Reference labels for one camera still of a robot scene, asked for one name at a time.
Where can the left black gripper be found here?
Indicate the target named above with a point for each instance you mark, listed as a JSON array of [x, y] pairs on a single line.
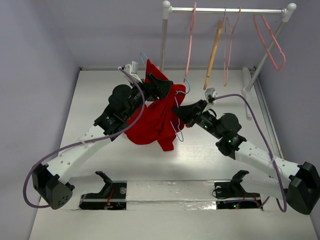
[[155, 89]]

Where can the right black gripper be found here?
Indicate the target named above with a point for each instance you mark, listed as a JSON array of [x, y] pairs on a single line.
[[196, 114]]

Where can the red t shirt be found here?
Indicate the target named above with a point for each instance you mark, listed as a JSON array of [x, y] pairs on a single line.
[[155, 123]]

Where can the blue wire hanger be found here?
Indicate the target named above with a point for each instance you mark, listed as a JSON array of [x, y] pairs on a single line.
[[177, 129]]

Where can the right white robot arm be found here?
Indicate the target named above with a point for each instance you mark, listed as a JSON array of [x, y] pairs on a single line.
[[297, 184]]

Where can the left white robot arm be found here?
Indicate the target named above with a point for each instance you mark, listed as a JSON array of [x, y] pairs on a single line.
[[50, 177]]

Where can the thick pink plastic hanger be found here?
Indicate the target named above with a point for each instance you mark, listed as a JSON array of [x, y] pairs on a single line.
[[192, 22]]

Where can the wooden hanger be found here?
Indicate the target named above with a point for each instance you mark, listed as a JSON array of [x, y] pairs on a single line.
[[213, 53]]

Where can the pink plastic hanger right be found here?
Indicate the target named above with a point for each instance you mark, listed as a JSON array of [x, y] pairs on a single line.
[[274, 42]]

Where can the white clothes rack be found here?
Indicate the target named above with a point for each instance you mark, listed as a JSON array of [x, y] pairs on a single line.
[[247, 81]]

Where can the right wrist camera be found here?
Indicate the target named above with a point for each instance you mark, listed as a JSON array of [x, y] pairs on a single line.
[[210, 94]]

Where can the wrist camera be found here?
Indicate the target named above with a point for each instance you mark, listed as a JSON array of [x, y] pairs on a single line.
[[130, 69], [210, 94]]

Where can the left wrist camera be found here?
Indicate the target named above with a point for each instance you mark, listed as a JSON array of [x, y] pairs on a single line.
[[130, 69]]

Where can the thin pink wire hanger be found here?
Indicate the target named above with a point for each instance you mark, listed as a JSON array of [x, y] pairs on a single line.
[[229, 31]]

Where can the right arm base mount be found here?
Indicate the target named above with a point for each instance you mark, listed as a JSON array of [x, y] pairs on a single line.
[[230, 195]]

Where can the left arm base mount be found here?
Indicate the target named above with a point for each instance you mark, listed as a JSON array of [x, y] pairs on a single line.
[[111, 197]]

